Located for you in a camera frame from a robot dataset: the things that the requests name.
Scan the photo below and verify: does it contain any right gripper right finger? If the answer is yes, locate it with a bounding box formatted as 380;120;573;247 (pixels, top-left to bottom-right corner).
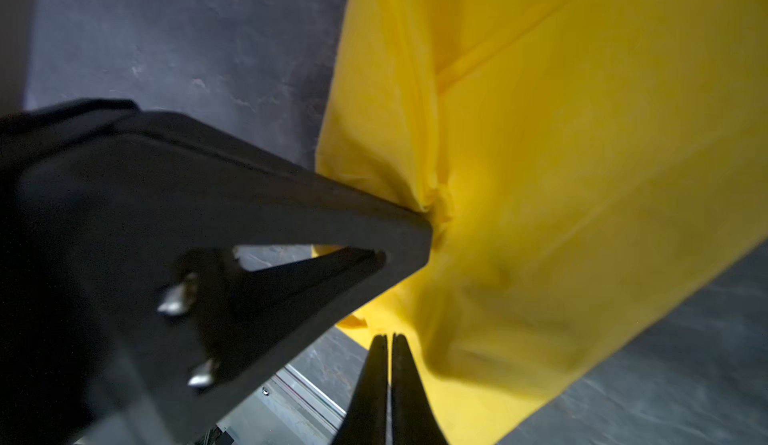
391;334;448;445

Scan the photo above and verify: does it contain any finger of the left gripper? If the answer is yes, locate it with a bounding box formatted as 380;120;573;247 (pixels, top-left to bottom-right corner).
1;99;432;444

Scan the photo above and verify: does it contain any yellow paper napkin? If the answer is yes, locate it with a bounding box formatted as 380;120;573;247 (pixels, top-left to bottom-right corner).
316;0;767;444

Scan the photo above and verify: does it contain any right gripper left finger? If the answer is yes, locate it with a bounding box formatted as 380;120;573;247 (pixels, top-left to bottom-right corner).
332;335;389;445

